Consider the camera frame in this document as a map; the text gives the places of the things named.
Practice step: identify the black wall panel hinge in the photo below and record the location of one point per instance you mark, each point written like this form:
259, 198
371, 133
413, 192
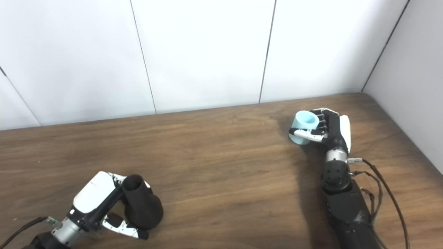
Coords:
2, 71

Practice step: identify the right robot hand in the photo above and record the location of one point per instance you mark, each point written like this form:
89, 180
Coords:
334, 129

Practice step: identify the black nozzle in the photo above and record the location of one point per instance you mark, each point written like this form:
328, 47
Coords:
142, 207

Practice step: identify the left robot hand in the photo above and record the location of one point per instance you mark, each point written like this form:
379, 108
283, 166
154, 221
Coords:
91, 197

